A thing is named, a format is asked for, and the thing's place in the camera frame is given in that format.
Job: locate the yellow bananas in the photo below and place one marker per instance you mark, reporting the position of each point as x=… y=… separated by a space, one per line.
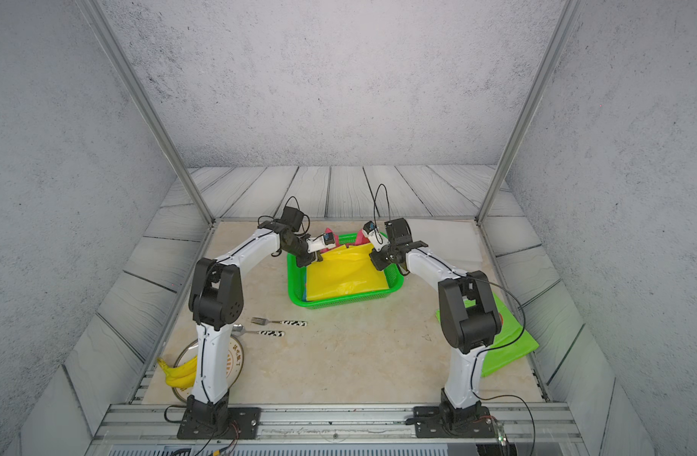
x=180 y=377

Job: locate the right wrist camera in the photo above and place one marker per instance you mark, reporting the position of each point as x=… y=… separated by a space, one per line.
x=398 y=231

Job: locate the green plastic basket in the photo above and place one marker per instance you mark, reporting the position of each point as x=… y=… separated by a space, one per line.
x=297 y=282

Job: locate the metal corner post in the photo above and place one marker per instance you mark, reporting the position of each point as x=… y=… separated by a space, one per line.
x=543 y=77
x=94 y=15

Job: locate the spoon with zebra handle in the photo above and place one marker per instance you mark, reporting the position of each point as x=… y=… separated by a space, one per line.
x=239 y=330

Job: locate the aluminium front rail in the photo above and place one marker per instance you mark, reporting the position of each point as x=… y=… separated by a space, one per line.
x=535 y=429

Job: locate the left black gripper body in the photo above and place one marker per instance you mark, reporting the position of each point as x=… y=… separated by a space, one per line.
x=298 y=248

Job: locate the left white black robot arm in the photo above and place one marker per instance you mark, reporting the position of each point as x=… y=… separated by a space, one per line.
x=217 y=299

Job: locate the left metal corner post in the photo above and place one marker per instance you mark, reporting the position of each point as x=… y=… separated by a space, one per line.
x=94 y=15

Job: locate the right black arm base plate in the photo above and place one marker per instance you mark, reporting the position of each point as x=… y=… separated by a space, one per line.
x=446 y=421

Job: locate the fork with zebra handle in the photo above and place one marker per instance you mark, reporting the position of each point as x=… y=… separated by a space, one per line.
x=265 y=321

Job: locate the green frog folded raincoat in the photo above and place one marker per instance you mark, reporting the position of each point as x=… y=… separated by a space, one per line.
x=508 y=342

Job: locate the yellow raincoat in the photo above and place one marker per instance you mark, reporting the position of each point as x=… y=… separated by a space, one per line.
x=344 y=271

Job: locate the pink bunny raincoat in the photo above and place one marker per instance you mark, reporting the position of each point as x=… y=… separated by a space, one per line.
x=347 y=240

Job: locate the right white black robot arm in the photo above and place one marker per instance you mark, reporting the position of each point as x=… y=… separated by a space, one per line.
x=461 y=386

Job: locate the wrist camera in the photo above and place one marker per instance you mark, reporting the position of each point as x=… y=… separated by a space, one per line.
x=295 y=219
x=398 y=231

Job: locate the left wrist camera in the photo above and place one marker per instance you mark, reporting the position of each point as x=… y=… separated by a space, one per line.
x=295 y=219

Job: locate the right metal corner post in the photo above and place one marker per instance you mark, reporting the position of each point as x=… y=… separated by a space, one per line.
x=543 y=77

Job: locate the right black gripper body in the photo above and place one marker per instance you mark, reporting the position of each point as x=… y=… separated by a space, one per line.
x=384 y=257

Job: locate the white folded raincoat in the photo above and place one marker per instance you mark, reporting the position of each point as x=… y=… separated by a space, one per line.
x=456 y=243

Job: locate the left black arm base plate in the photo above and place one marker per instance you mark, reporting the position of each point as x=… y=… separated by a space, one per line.
x=218 y=421

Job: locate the round patterned plate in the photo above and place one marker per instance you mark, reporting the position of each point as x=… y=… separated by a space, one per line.
x=234 y=364

